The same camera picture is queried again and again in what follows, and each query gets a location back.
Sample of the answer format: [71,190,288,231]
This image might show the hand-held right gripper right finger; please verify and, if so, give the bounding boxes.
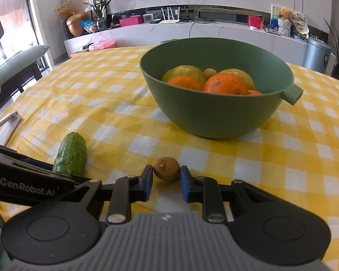
[180,164,272,223]

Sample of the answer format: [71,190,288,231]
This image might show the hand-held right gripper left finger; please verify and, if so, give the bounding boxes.
[58,164,154,224]

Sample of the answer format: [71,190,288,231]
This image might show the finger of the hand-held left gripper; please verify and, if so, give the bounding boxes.
[0,159,93,188]
[0,143,54,173]

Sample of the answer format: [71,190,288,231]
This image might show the small brown kiwi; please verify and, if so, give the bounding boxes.
[153,157,181,182]

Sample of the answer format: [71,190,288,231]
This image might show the green cucumber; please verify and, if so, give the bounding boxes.
[52,131,87,177]

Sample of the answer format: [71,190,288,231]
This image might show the green colander bowl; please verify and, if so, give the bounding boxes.
[139,38,304,139]

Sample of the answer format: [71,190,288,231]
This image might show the white folding stand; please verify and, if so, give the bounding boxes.
[0,111,22,148]

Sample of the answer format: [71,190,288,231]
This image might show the yellow checkered tablecloth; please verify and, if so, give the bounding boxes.
[0,45,339,260]

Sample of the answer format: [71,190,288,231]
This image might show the green upholstered chair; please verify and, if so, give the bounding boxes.
[0,44,50,103]

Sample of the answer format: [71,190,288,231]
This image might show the green pear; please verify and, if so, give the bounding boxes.
[161,65,207,84]
[219,68,255,90]

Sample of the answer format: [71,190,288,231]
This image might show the pink plastic storage box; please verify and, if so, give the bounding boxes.
[89,39,116,51]

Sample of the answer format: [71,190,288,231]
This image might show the copper round vase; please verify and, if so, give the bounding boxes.
[66,12,89,37]

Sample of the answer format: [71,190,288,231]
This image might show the blue snack bag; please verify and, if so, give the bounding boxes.
[79,19,98,33]

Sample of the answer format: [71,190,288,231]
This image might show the white marble cabinet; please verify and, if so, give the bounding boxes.
[64,20,309,67]

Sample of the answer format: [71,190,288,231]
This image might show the green plant in glass vase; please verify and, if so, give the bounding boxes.
[83,0,115,32]

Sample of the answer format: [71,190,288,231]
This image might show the dried flowers in dark vase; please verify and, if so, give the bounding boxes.
[54,1,74,39]

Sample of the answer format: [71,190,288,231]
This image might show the magenta flat box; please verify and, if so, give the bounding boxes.
[120,15,144,27]

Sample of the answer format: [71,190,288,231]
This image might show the white router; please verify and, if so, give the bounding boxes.
[160,6,181,24]

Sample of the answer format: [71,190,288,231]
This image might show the dark soundbar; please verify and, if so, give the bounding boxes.
[196,7,249,23]

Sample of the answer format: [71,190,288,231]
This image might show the red box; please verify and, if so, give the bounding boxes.
[247,15,263,30]

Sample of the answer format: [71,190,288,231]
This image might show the grey trash can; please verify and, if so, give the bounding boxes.
[302,37,333,73]

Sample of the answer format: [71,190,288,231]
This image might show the light cap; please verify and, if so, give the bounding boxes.
[295,24,310,39]

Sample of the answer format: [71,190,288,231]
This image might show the teddy bear bouquet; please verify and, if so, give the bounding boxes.
[278,7,294,37]

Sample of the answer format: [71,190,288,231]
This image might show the painted picture board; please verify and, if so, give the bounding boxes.
[270,4,308,35]

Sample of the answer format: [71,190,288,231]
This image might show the black cable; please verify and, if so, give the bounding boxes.
[188,18,216,39]

